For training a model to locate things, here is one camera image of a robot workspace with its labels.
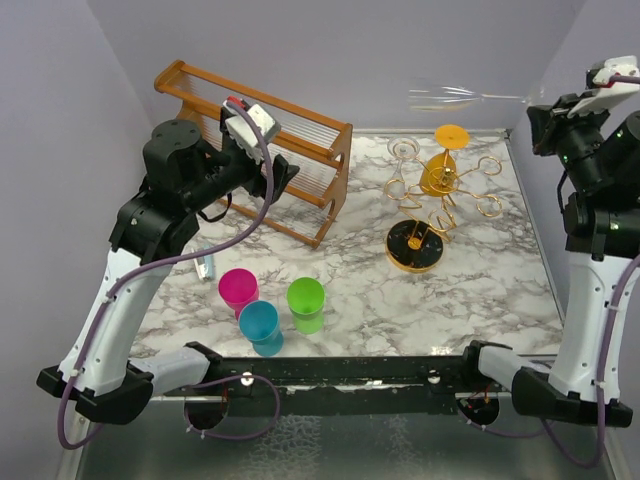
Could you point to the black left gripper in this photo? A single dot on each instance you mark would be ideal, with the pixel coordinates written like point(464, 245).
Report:
point(255, 185)

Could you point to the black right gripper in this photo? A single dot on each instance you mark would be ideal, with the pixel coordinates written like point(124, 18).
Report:
point(550, 120)

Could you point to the yellow plastic wine glass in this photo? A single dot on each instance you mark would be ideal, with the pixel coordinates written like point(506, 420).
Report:
point(439, 175)

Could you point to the clear wine glass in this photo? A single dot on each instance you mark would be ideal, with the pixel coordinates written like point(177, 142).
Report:
point(402, 149)
point(437, 97)

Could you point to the pink plastic wine glass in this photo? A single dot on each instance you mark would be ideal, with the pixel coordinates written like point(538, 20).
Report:
point(238, 287)

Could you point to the green plastic wine glass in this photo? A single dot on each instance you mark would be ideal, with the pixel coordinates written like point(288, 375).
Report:
point(306, 298)

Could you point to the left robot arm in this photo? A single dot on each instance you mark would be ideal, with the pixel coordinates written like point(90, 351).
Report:
point(184, 175)

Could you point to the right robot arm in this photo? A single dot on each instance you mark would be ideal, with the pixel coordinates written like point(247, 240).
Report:
point(601, 221)

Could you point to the wooden two-tier shelf rack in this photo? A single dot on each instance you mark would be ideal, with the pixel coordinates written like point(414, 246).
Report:
point(318, 145)

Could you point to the blue plastic wine glass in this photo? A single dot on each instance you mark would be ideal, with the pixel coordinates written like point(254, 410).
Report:
point(259, 323)

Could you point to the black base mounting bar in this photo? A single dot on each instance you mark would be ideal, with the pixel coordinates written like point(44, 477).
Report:
point(330, 386)

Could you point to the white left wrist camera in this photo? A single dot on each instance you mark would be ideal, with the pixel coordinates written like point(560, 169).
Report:
point(250, 127)

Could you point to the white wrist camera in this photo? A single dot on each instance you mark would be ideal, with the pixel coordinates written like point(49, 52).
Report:
point(608, 84)
point(250, 127)

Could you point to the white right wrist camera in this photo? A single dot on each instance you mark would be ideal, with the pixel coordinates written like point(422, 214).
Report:
point(608, 84)

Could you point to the gold wire wine glass rack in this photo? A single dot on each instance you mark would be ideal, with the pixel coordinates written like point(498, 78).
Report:
point(416, 244)

